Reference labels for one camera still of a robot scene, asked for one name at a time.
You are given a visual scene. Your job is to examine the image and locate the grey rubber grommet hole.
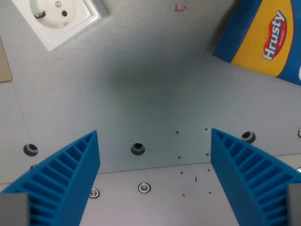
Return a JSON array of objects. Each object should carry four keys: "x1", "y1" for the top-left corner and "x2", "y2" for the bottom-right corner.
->
[
  {"x1": 23, "y1": 143, "x2": 39, "y2": 157},
  {"x1": 130, "y1": 142, "x2": 146, "y2": 156},
  {"x1": 241, "y1": 131, "x2": 256, "y2": 143}
]

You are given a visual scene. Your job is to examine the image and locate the white wall power socket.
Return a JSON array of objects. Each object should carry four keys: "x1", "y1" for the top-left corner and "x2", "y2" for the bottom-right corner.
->
[{"x1": 11, "y1": 0, "x2": 110, "y2": 52}]

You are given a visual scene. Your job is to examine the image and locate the blue yellow Hrusty snack box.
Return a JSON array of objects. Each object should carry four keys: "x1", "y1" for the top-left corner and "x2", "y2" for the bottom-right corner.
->
[{"x1": 213, "y1": 0, "x2": 301, "y2": 86}]

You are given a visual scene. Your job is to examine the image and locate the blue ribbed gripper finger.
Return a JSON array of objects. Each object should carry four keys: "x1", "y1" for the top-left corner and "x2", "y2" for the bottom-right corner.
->
[
  {"x1": 210, "y1": 128, "x2": 301, "y2": 226},
  {"x1": 0, "y1": 129, "x2": 101, "y2": 226}
]

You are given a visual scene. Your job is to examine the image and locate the beige flat plate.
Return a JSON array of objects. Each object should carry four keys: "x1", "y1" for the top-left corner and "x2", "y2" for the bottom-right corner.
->
[{"x1": 0, "y1": 35, "x2": 13, "y2": 84}]

